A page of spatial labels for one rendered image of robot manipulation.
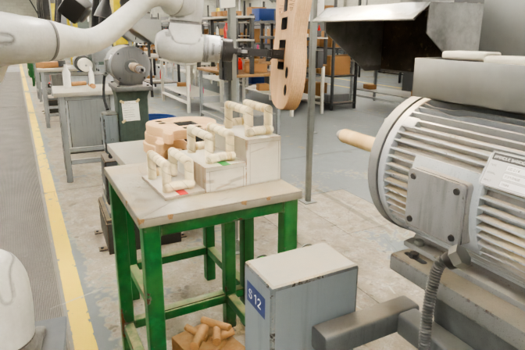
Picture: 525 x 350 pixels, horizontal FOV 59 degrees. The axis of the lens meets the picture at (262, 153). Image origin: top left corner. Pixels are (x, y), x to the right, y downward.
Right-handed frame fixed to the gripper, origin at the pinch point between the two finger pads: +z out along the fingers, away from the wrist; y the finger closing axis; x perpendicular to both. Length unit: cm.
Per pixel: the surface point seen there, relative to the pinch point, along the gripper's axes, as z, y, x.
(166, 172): -37, 4, -42
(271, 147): 0.9, -6.3, -33.6
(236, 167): -12.3, -1.5, -40.5
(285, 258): -16, 89, -32
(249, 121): -7.9, -6.9, -24.5
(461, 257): 3, 107, -24
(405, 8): 4, 79, 9
